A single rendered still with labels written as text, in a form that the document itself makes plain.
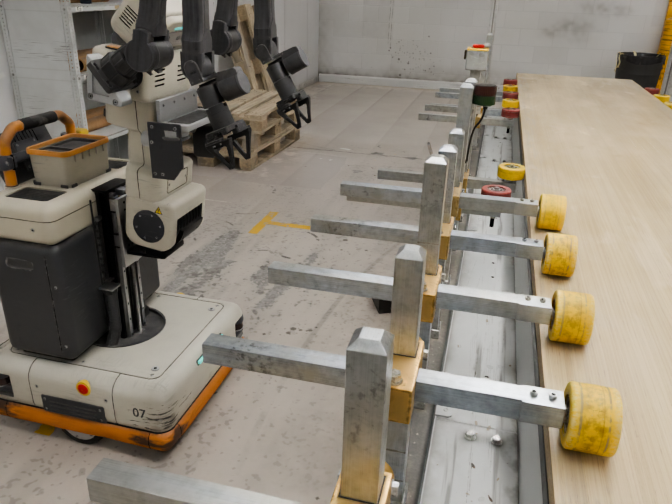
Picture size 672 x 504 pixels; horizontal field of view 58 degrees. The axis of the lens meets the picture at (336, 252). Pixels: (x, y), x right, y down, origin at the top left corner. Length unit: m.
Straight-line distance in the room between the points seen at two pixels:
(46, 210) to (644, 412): 1.55
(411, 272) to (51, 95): 3.34
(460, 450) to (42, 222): 1.30
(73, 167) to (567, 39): 8.10
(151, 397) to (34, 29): 2.49
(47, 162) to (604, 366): 1.63
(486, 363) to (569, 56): 8.19
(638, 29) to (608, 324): 8.53
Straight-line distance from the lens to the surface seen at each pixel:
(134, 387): 1.98
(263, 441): 2.14
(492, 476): 1.17
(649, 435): 0.88
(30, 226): 1.94
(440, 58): 9.45
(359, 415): 0.54
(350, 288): 1.01
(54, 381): 2.13
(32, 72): 3.96
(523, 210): 1.45
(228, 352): 0.83
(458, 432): 1.24
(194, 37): 1.53
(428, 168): 0.95
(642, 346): 1.07
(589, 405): 0.77
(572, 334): 0.99
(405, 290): 0.75
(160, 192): 1.85
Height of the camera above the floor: 1.41
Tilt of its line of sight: 24 degrees down
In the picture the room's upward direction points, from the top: 2 degrees clockwise
